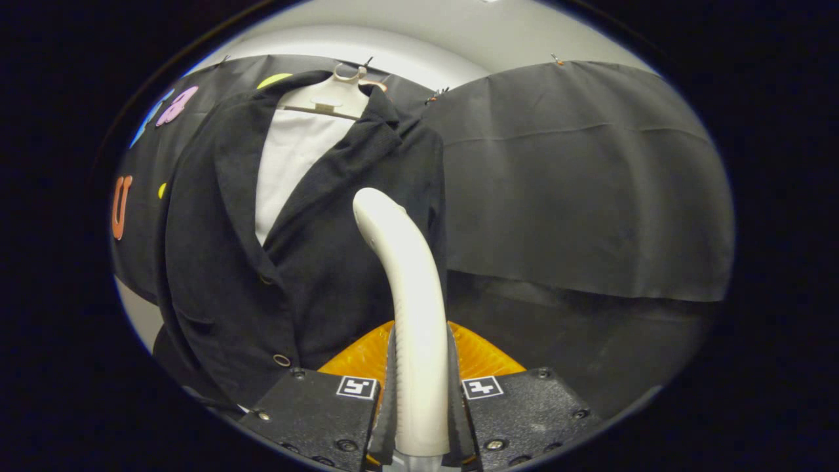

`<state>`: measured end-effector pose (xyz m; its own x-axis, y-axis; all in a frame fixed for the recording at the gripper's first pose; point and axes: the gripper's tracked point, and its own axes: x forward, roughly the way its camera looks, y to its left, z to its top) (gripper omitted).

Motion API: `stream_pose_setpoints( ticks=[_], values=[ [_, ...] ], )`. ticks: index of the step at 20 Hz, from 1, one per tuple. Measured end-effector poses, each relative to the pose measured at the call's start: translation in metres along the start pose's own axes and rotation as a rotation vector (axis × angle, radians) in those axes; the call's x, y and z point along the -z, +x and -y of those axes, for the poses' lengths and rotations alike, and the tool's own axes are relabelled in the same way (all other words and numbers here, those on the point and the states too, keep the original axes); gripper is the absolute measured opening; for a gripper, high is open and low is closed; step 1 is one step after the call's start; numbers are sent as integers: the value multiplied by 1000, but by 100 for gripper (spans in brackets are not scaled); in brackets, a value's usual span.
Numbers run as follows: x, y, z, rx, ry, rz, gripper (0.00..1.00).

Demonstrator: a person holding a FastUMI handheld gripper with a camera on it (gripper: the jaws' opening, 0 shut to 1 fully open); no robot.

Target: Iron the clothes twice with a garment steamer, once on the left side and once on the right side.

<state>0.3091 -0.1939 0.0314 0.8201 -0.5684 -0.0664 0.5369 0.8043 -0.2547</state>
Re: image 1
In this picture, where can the white plastic hanger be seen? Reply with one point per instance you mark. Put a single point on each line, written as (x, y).
(328, 98)

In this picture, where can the row of small black clips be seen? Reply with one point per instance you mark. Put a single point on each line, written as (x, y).
(436, 96)

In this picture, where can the white garment steamer head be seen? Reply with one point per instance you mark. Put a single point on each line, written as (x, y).
(419, 314)

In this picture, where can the grey cabinet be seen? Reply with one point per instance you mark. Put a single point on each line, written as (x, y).
(141, 314)

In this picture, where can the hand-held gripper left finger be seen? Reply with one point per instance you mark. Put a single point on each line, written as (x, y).
(388, 426)

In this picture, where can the black backdrop cloth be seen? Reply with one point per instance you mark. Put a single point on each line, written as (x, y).
(577, 164)

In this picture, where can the black suit jacket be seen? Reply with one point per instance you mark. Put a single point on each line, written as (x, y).
(314, 262)

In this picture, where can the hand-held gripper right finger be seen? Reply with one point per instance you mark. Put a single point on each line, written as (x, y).
(459, 426)

